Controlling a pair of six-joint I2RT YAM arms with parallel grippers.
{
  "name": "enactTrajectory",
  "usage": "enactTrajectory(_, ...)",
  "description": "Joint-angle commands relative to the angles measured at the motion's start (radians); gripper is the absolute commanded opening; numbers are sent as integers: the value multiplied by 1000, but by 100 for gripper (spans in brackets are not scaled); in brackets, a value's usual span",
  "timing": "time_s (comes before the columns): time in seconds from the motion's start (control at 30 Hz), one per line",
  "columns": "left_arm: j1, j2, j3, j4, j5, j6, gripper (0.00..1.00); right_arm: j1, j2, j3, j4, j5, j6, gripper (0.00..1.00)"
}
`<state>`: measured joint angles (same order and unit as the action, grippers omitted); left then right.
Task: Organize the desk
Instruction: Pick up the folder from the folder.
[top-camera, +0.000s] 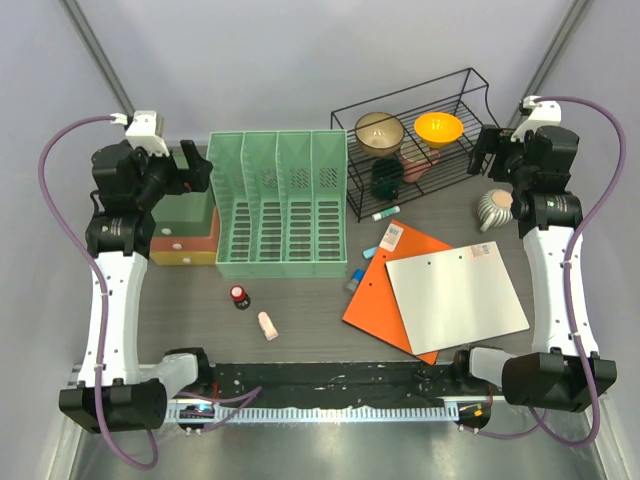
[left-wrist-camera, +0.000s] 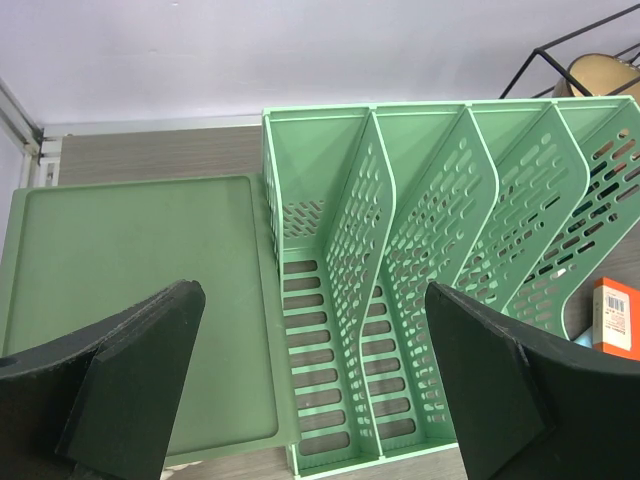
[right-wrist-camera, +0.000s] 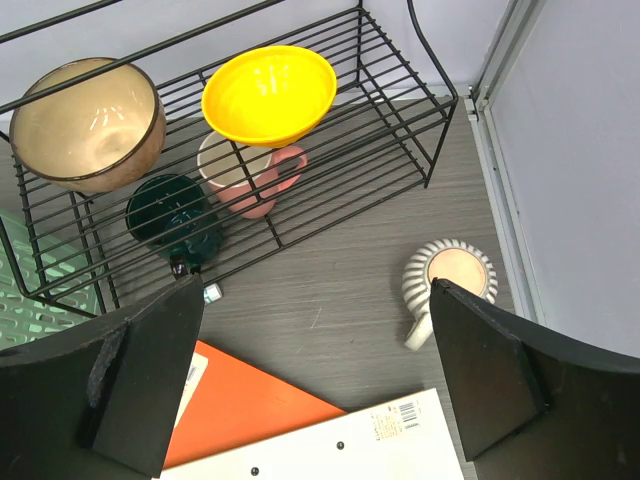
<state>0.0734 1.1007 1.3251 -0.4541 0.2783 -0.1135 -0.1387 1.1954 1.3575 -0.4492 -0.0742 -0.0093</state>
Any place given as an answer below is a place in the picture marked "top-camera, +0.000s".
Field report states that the orange folder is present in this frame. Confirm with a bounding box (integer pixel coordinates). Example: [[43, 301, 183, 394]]
[[342, 220, 451, 355]]

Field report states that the green file organizer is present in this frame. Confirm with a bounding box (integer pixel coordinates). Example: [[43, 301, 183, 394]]
[[207, 130, 348, 279]]

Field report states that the light blue highlighter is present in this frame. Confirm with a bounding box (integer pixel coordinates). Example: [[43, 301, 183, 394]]
[[362, 247, 377, 260]]

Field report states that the blue grey bottle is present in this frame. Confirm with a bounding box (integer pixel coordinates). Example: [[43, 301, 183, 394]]
[[345, 269, 365, 294]]

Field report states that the orange bowl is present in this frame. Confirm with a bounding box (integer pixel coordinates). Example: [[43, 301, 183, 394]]
[[414, 112, 464, 148]]

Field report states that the stacked drawer box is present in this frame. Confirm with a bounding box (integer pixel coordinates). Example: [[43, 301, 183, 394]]
[[150, 186, 220, 266]]

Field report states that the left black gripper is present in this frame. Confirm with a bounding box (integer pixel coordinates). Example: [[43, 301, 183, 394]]
[[129, 141, 211, 210]]

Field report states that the green white glue stick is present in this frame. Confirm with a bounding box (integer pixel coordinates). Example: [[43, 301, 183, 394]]
[[371, 205, 400, 222]]

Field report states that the dark green mug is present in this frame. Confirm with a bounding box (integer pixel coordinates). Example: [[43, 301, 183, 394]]
[[370, 157, 404, 201]]

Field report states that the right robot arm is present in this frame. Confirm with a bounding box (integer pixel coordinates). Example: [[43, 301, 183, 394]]
[[451, 125, 617, 413]]

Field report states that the brown glass bowl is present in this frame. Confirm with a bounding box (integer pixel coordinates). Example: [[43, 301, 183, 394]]
[[354, 112, 405, 157]]

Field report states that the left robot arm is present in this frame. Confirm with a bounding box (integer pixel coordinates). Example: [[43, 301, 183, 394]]
[[58, 140, 213, 433]]

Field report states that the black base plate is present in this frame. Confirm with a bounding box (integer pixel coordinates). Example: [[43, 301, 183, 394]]
[[212, 361, 489, 409]]

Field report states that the white cable tray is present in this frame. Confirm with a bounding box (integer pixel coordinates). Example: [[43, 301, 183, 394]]
[[165, 401, 459, 425]]

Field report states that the pink eraser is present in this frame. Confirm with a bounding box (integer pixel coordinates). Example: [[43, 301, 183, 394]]
[[257, 312, 278, 341]]

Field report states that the striped ceramic mug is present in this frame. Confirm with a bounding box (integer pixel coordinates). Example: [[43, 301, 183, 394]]
[[477, 189, 513, 232]]

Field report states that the black wire rack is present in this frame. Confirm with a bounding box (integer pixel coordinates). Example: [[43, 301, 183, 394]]
[[330, 67, 496, 220]]

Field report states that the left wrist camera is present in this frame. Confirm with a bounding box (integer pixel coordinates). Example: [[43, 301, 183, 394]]
[[110, 110, 170, 156]]

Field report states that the white folder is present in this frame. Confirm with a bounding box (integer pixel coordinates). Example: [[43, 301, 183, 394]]
[[386, 241, 530, 356]]

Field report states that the pink mug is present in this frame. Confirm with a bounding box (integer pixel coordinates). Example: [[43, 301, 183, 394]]
[[400, 142, 440, 183]]

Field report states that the red black stamp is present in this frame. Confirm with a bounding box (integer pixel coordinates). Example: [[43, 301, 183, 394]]
[[230, 285, 251, 310]]

